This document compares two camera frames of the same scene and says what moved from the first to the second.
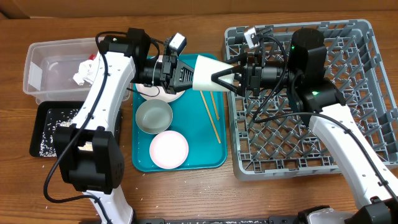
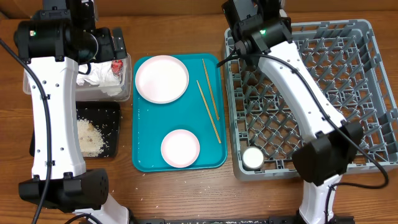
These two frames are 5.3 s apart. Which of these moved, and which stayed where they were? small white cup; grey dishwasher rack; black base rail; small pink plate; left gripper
Moved: small white cup; left gripper; small pink plate
Stayed: black base rail; grey dishwasher rack
